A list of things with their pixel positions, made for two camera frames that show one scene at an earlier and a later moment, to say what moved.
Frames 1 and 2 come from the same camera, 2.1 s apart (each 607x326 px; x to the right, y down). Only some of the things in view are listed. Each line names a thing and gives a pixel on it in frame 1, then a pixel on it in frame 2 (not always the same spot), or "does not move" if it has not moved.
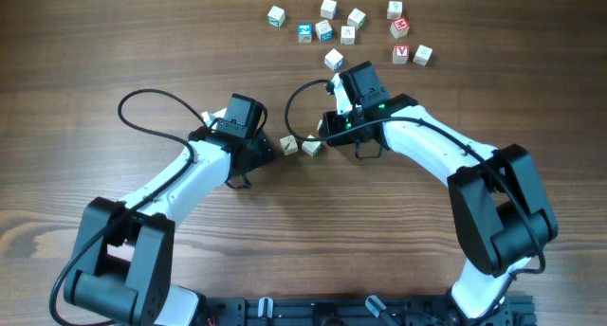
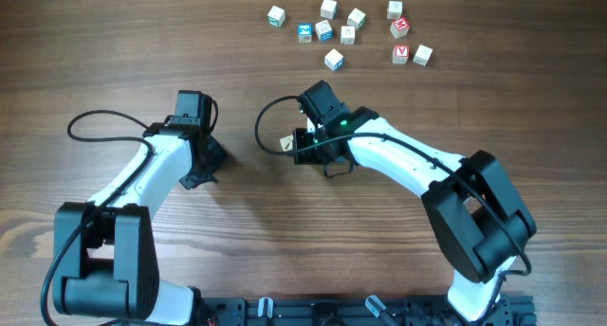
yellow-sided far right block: (422, 55) does not move
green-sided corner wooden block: (276, 16) does not move
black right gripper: (333, 136) -> (303, 157)
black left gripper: (262, 153) -> (218, 156)
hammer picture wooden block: (288, 145) does not move
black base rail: (513, 310) does not move
